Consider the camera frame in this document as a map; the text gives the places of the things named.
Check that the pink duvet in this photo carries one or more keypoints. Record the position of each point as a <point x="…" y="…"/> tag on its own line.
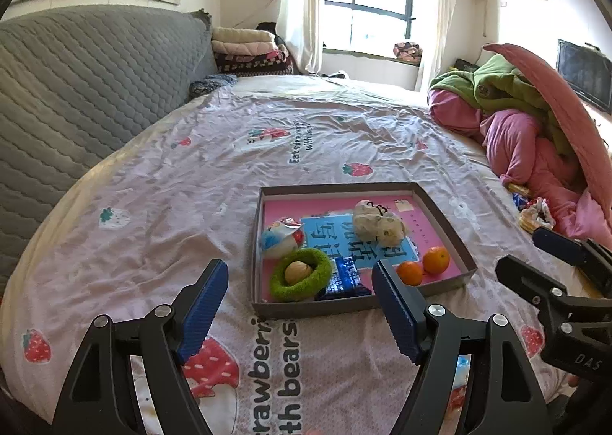
<point x="521" y="143"/>

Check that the dark clothing pile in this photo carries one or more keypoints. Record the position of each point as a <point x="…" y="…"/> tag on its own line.
<point x="267" y="27"/>

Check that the grey quilted headboard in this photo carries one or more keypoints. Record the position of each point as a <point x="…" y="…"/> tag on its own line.
<point x="71" y="105"/>

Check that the green quilted blanket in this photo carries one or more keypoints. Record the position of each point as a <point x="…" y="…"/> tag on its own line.
<point x="507" y="86"/>

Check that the small snack wrappers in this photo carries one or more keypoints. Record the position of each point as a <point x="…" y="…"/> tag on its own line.
<point x="542" y="210"/>

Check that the pink folded blanket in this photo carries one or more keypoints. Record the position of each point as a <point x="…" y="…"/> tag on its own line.
<point x="244" y="48"/>

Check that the cream folded blanket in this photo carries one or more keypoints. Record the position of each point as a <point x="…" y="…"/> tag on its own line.
<point x="239" y="34"/>

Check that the grey shallow cardboard box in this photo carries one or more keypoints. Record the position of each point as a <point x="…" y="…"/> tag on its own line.
<point x="311" y="306"/>

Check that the tan walnut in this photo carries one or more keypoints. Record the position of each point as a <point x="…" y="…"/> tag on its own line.
<point x="299" y="272"/>

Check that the white curtain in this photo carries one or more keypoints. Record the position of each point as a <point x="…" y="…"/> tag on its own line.
<point x="301" y="9"/>
<point x="442" y="9"/>

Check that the blue biscuit packet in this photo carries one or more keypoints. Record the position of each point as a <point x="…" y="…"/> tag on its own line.
<point x="346" y="277"/>

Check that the dark checkered folded blanket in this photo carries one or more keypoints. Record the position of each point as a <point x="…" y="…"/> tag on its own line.
<point x="253" y="66"/>

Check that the yellow wafer packet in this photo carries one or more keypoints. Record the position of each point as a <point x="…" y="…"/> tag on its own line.
<point x="519" y="188"/>
<point x="528" y="223"/>

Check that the orange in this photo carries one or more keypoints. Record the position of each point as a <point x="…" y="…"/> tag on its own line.
<point x="410" y="273"/>
<point x="436" y="260"/>

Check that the large pink cushion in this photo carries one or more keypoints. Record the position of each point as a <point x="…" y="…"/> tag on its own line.
<point x="550" y="81"/>

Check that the small blue snack packet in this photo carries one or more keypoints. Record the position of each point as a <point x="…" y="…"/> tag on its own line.
<point x="521" y="200"/>

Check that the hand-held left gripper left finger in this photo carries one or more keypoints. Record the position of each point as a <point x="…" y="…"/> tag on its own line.
<point x="203" y="315"/>

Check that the strawberry print bed sheet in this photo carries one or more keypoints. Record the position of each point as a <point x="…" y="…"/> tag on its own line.
<point x="191" y="167"/>

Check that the blue knitted cloth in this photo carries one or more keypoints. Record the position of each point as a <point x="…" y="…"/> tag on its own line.
<point x="210" y="85"/>

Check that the pink children's book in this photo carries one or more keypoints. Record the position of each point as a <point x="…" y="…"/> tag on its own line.
<point x="277" y="209"/>

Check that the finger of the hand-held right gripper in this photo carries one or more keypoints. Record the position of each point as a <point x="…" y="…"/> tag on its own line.
<point x="557" y="246"/>
<point x="530" y="284"/>

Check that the egg-shaped candy packet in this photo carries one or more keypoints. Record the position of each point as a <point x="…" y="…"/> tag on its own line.
<point x="460" y="368"/>
<point x="279" y="239"/>

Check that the floral cloth bundle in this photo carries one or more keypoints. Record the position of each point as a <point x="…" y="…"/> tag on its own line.
<point x="407" y="52"/>

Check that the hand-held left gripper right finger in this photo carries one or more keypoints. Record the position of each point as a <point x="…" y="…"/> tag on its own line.
<point x="397" y="315"/>

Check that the black television screen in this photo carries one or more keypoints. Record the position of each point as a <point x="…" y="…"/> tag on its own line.
<point x="583" y="71"/>

